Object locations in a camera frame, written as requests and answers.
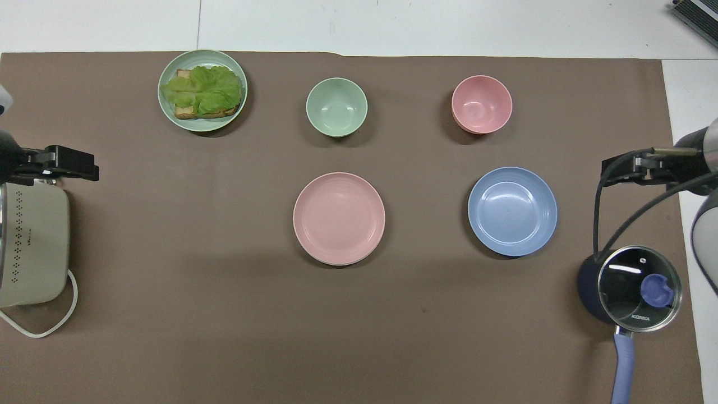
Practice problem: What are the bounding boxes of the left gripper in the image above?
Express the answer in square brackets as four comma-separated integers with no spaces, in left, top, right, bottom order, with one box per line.
[0,131,38,185]

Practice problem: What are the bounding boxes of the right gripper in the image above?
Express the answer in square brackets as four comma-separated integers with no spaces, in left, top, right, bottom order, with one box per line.
[645,127,710,195]

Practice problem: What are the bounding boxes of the beige electric cooker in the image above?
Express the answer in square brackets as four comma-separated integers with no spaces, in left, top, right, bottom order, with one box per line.
[0,181,71,309]

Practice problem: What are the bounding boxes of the glass lid with blue knob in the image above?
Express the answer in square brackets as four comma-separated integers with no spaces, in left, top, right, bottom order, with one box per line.
[597,245,684,333]

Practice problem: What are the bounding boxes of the grey metal device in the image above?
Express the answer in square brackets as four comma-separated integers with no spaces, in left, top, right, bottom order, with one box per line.
[670,0,718,34]

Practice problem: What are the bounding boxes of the green plate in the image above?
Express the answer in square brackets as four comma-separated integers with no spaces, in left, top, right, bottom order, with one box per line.
[157,49,248,133]

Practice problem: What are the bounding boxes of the blue plate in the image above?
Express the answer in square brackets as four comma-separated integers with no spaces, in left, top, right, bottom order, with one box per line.
[467,167,559,258]

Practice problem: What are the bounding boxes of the toasted bread slice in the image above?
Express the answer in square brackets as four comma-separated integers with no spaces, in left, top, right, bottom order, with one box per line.
[174,68,198,120]
[196,101,242,119]

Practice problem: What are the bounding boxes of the dark blue saucepan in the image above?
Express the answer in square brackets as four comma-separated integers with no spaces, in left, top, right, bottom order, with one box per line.
[577,252,637,404]

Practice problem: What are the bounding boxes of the green lettuce leaf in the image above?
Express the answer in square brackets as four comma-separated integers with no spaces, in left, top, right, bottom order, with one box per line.
[160,65,243,114]

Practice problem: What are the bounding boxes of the pink bowl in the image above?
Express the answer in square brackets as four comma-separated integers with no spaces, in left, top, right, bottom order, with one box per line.
[451,75,513,135]

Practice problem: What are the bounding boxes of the green bowl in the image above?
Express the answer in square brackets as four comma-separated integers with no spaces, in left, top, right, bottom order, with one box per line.
[306,77,369,138]

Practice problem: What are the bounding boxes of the pink plate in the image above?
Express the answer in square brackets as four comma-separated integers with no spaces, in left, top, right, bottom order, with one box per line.
[293,172,386,267]

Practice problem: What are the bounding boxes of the black cable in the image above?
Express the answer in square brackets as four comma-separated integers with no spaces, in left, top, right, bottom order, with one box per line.
[593,147,718,264]

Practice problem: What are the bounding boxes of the white power cord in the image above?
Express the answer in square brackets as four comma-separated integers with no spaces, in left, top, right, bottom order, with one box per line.
[0,269,79,339]

